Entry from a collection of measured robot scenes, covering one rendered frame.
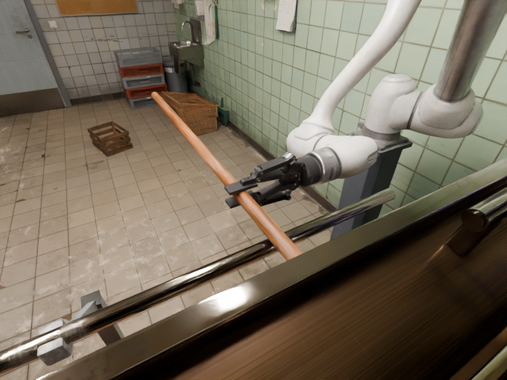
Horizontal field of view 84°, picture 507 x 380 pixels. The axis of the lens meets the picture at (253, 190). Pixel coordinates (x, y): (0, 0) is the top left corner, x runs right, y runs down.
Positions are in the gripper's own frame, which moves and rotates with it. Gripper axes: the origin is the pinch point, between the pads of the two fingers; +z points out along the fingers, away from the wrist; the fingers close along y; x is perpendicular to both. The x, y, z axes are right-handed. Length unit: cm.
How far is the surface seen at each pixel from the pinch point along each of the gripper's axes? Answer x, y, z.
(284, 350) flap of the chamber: -39.9, -21.2, 17.1
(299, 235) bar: -15.6, 2.4, -5.3
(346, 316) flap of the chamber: -40.1, -21.2, 12.3
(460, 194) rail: -37.5, -23.6, -3.2
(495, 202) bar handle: -40.9, -26.9, 1.3
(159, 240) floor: 118, 119, 12
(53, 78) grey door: 467, 76, 69
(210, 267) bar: -14.5, 1.8, 13.5
